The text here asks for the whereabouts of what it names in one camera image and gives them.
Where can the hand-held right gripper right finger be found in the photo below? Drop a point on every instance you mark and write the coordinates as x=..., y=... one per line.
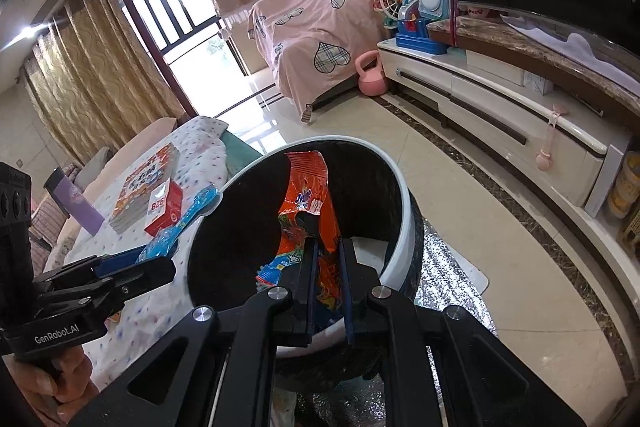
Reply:
x=357, y=292

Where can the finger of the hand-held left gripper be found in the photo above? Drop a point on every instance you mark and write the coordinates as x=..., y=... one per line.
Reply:
x=112, y=267
x=150, y=274

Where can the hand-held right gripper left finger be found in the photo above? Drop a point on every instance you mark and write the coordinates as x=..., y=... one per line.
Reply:
x=300, y=287

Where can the light blue plastic wrapper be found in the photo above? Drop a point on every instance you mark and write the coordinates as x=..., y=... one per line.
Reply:
x=190, y=212

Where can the orange-red printed snack wrapper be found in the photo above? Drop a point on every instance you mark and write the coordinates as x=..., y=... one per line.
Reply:
x=305, y=187

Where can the person's left hand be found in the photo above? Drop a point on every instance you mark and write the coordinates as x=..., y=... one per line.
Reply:
x=50, y=382

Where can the fabric sofa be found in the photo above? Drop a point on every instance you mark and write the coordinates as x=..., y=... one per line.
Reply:
x=55, y=232

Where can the white and red packet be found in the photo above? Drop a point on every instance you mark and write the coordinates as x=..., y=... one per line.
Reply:
x=162, y=207

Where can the purple thermos bottle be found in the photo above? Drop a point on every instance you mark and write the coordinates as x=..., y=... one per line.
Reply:
x=75, y=207

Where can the colourful picture book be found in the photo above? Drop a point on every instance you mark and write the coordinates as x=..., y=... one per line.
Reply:
x=140, y=192

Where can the pink striped cushion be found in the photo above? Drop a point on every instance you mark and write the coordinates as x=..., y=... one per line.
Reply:
x=45, y=219

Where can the silver foil floor mat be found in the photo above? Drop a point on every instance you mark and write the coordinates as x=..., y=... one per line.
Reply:
x=450, y=272

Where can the grey pillow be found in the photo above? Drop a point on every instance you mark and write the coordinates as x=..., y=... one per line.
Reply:
x=95, y=164

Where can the pink sofa blanket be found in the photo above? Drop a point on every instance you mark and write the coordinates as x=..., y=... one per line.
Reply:
x=152, y=134

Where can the beige patterned curtain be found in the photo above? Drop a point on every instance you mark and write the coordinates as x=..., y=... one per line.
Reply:
x=90, y=72

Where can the pink kettlebell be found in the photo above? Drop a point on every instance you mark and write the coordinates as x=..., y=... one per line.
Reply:
x=371, y=79

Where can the white tv cabinet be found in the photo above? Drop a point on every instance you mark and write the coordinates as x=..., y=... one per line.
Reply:
x=500, y=107

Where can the pink cabinet child lock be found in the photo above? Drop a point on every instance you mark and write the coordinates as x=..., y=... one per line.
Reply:
x=547, y=147

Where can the white cardboard box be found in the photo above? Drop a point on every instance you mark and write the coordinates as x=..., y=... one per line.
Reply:
x=505, y=72

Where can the pink heart-print cover sheet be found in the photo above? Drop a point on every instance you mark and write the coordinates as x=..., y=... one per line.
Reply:
x=310, y=22

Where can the brown marble shelf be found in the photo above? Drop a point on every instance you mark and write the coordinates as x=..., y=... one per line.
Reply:
x=500, y=44

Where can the yellow tin can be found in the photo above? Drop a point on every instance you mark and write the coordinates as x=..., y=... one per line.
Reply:
x=625, y=187

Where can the toy ferris wheel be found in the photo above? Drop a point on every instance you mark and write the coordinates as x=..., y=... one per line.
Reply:
x=390, y=4

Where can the blue toy house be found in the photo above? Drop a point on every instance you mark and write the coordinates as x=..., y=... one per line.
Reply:
x=430, y=2

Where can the white lace cloth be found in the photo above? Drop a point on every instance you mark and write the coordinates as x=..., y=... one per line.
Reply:
x=575, y=47

